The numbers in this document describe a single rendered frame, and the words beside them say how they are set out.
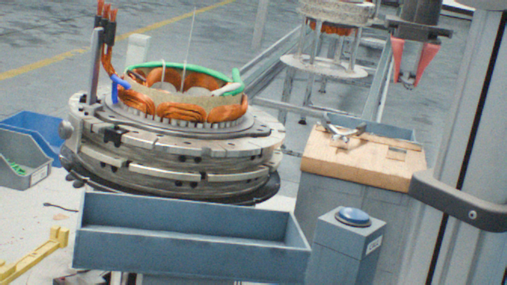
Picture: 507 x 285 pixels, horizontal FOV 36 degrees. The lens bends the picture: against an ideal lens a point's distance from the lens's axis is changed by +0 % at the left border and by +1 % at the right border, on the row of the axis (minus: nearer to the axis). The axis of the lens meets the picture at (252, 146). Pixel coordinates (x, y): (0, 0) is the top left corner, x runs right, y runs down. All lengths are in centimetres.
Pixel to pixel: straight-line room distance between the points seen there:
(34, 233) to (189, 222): 59
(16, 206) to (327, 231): 74
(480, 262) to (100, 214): 42
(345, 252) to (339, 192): 18
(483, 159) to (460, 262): 10
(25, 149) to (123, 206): 87
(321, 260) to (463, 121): 35
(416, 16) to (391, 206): 29
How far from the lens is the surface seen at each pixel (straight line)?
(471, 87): 77
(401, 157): 124
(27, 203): 159
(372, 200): 118
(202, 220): 92
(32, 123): 193
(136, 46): 122
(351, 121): 145
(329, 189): 118
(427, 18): 121
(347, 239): 101
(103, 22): 109
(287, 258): 84
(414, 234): 81
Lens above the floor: 140
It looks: 17 degrees down
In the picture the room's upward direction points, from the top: 10 degrees clockwise
